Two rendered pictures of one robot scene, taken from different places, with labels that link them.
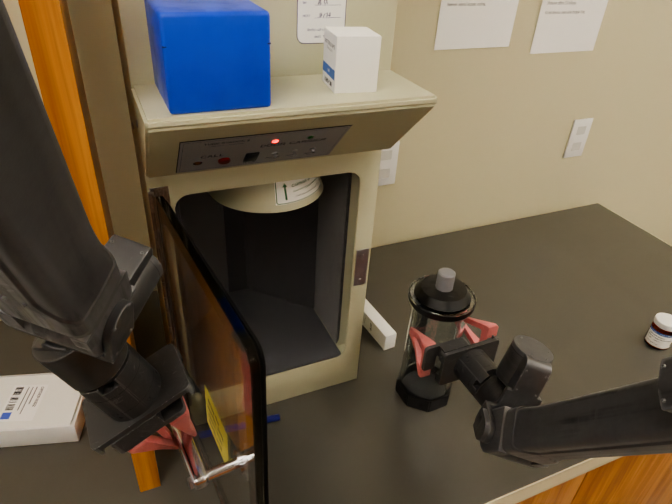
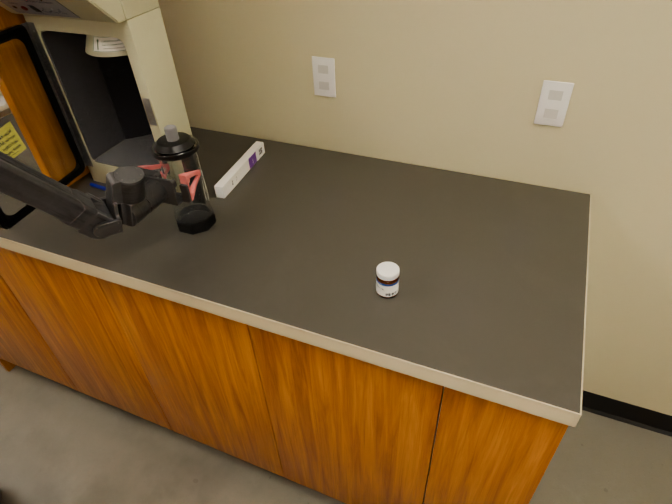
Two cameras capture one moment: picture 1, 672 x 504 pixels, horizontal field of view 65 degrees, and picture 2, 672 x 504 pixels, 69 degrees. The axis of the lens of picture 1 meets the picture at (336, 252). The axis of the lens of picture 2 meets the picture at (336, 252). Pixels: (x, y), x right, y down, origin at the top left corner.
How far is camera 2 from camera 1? 1.24 m
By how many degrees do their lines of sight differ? 41
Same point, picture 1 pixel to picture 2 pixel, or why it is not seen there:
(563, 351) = (309, 254)
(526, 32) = not seen: outside the picture
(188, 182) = (40, 22)
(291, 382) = not seen: hidden behind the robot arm
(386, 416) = (161, 222)
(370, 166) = (126, 36)
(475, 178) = (420, 116)
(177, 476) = not seen: hidden behind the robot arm
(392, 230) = (343, 141)
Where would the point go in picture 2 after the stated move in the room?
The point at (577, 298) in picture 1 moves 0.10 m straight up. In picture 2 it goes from (391, 237) to (393, 204)
